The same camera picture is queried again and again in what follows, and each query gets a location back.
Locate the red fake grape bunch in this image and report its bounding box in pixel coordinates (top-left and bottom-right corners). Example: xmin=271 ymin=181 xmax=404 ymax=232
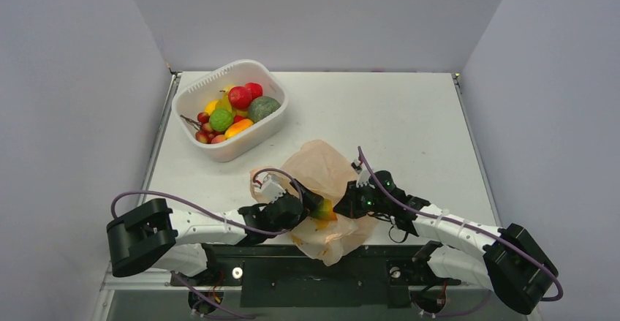
xmin=181 ymin=111 xmax=217 ymax=144

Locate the green bumpy custard apple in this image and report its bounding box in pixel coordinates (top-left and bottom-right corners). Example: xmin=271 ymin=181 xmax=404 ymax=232
xmin=209 ymin=109 xmax=234 ymax=132

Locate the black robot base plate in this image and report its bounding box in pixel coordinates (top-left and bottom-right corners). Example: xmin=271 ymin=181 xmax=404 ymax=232
xmin=170 ymin=245 xmax=444 ymax=309

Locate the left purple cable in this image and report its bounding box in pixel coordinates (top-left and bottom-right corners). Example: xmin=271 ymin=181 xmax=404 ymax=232
xmin=110 ymin=167 xmax=304 ymax=238

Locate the pink orange fake peach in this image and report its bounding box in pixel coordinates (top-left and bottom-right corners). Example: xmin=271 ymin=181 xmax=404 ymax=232
xmin=211 ymin=135 xmax=227 ymax=144

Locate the green fake avocado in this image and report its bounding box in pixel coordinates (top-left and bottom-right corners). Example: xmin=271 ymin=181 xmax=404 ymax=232
xmin=247 ymin=96 xmax=281 ymax=124

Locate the purple cable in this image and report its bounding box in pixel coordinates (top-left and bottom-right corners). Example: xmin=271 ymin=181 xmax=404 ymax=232
xmin=110 ymin=167 xmax=304 ymax=238
xmin=357 ymin=146 xmax=564 ymax=303

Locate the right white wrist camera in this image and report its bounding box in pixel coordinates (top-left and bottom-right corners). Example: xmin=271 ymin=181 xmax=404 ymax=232
xmin=351 ymin=159 xmax=371 ymax=187

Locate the green orange fake mango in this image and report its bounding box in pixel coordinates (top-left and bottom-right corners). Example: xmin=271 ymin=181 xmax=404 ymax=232
xmin=224 ymin=118 xmax=254 ymax=139

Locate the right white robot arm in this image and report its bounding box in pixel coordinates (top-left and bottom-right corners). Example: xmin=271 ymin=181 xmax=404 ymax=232
xmin=334 ymin=170 xmax=559 ymax=315

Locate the yellow fake pear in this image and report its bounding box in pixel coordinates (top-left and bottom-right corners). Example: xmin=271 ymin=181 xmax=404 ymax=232
xmin=221 ymin=84 xmax=235 ymax=95

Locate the green orange fake fruit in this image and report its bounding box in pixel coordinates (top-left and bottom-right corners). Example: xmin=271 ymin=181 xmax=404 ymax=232
xmin=310 ymin=198 xmax=338 ymax=222

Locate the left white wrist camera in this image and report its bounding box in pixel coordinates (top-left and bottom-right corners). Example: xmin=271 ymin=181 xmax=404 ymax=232
xmin=259 ymin=174 xmax=287 ymax=203

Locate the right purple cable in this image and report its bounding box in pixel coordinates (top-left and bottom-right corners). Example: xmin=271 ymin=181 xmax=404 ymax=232
xmin=357 ymin=146 xmax=564 ymax=303

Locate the yellow fake mango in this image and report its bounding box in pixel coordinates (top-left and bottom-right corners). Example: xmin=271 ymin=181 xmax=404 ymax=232
xmin=235 ymin=110 xmax=249 ymax=118

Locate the translucent orange plastic bag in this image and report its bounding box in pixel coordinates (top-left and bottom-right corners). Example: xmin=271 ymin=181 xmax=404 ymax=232
xmin=280 ymin=140 xmax=379 ymax=266

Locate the yellow fake lemon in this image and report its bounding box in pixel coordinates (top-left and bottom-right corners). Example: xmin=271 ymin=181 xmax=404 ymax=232
xmin=204 ymin=99 xmax=219 ymax=115

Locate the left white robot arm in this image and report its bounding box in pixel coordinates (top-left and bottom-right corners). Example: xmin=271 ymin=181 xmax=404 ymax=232
xmin=106 ymin=178 xmax=325 ymax=284

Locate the white plastic basket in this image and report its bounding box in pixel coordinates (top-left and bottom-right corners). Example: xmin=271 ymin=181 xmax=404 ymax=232
xmin=172 ymin=59 xmax=290 ymax=162

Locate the small red fake fruit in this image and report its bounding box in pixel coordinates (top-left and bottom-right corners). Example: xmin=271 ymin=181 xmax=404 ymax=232
xmin=228 ymin=86 xmax=253 ymax=110

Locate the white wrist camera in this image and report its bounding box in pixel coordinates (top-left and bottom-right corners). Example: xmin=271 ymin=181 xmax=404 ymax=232
xmin=351 ymin=159 xmax=371 ymax=187
xmin=259 ymin=174 xmax=287 ymax=203

